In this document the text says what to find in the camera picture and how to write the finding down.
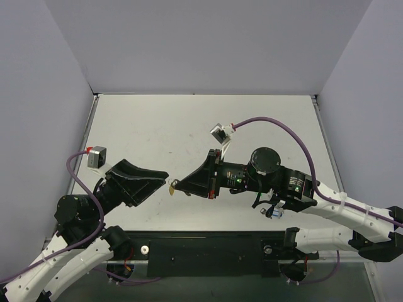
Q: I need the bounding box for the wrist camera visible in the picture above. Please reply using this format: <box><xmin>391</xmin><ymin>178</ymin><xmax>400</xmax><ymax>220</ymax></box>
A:
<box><xmin>86</xmin><ymin>146</ymin><xmax>107</xmax><ymax>171</ymax></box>
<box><xmin>210</xmin><ymin>123</ymin><xmax>236</xmax><ymax>159</ymax></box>

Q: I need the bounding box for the blue key tag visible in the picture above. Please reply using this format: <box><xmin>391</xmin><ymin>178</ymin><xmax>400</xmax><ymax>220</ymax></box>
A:
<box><xmin>271</xmin><ymin>208</ymin><xmax>284</xmax><ymax>219</ymax></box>

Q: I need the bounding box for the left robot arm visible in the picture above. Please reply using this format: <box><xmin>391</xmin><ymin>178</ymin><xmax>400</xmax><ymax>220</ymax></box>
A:
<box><xmin>1</xmin><ymin>159</ymin><xmax>169</xmax><ymax>301</ymax></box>

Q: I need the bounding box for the aluminium frame rail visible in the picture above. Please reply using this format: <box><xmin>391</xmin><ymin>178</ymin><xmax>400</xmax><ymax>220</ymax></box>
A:
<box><xmin>310</xmin><ymin>94</ymin><xmax>344</xmax><ymax>191</ymax></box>

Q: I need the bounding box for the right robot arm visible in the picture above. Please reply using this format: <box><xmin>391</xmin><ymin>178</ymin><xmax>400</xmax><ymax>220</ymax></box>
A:
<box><xmin>169</xmin><ymin>147</ymin><xmax>402</xmax><ymax>262</ymax></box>

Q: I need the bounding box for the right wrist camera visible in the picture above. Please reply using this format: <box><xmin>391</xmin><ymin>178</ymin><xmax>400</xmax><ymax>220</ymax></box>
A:
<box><xmin>210</xmin><ymin>123</ymin><xmax>236</xmax><ymax>159</ymax></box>

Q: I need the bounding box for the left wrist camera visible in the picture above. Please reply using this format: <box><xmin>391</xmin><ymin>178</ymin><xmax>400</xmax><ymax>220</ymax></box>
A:
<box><xmin>86</xmin><ymin>146</ymin><xmax>107</xmax><ymax>171</ymax></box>

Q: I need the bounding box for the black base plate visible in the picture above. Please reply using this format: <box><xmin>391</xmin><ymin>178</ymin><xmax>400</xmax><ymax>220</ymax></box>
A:
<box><xmin>127</xmin><ymin>231</ymin><xmax>319</xmax><ymax>277</ymax></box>

